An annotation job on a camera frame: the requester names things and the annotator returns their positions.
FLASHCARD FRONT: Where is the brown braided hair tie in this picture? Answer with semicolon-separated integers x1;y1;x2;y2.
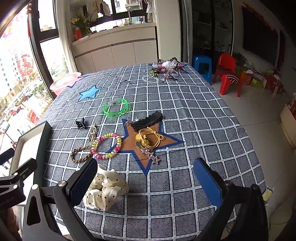
70;145;93;164

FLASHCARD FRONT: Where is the white polka dot scrunchie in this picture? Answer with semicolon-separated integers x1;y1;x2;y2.
83;164;129;211

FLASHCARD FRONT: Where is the colourful beaded bracelet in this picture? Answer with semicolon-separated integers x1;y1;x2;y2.
90;132;122;160

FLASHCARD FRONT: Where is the beige loop hair clip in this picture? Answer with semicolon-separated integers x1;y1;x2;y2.
88;123;97;142

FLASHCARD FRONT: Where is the black hair claw clip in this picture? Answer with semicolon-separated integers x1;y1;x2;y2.
75;118;86;129

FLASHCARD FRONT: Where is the green translucent bracelet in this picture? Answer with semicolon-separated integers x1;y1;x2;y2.
102;97;130;118

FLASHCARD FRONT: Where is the yellow cord hair tie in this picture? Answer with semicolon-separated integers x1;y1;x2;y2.
135;126;165;149

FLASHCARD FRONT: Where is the white jewelry box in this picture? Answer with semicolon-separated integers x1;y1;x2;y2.
10;121;51;186

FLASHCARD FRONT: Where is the pink star hair clip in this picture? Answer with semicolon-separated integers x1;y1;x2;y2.
142;147;160;165

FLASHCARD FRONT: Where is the black hair comb clip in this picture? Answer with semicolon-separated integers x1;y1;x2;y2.
130;111;163;132

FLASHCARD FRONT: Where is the blue star patch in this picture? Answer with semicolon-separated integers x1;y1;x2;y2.
78;85;101;102

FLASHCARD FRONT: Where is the pink plastic basin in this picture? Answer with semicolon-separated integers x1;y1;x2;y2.
50;72;81;96

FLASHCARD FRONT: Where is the grey checked tablecloth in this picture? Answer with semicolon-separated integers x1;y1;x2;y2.
43;64;266;240

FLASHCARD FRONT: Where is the pink star patch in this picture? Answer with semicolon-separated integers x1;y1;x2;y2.
67;74;89;88

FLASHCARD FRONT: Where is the red paper window decoration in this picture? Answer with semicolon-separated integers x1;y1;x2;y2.
16;54;34;77

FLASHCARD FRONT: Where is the red plastic chair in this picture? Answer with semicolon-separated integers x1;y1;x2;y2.
212;53;242;97

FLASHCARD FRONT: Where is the blue plastic stool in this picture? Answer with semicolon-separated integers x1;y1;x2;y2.
192;55;212;84

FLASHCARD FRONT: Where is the pile of hair accessories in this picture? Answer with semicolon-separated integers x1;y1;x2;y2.
142;57;188;83

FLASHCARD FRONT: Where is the white low cabinet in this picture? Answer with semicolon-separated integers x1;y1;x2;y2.
71;23;158;74

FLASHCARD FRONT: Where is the yellow flower bouquet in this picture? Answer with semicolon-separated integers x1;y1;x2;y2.
70;13;94;40

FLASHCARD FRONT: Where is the black wall television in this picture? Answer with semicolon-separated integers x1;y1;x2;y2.
242;5;278;65

